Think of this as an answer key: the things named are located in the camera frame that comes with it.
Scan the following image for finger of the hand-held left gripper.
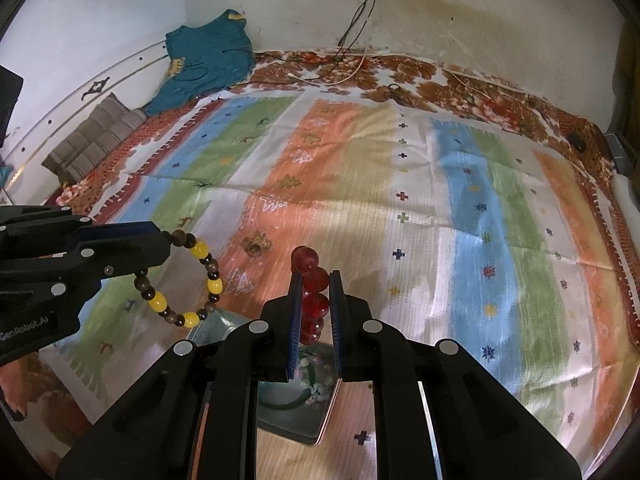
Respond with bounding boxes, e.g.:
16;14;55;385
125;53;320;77
0;221;173;307
0;205;93;263

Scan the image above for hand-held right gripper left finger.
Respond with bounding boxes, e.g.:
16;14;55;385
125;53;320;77
55;272;306;480

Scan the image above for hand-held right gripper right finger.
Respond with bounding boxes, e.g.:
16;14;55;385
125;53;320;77
330;270;583;480

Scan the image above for red bead bracelet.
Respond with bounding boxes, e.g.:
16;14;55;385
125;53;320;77
291;246;331;346

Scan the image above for white bead bracelet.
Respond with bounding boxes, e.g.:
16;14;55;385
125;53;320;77
299;354;337;407

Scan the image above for green jade bangle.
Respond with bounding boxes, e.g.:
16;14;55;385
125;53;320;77
257;360;331;409

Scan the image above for yellow and brown bead bracelet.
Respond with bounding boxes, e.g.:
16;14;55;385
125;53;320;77
134;230;224;330

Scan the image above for rectangular metal tin box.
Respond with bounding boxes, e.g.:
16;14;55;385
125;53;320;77
197;310;346;446

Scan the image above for grey striped cushion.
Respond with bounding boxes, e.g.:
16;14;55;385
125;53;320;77
41;92;148;186

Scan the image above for dark flat object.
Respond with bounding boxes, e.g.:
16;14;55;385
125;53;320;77
0;65;24;147

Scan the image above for white bed headboard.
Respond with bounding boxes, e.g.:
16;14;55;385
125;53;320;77
0;40;168;206

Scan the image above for striped multicolour cloth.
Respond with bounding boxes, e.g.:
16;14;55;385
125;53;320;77
40;92;636;471

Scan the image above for teal garment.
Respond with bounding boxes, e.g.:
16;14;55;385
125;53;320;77
145;9;255;117

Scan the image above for grey box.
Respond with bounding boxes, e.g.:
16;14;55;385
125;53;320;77
604;132;632;173

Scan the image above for white cable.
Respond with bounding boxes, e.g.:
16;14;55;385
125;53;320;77
290;52;381;86

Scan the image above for black cables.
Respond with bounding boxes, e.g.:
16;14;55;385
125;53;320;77
336;0;383;61

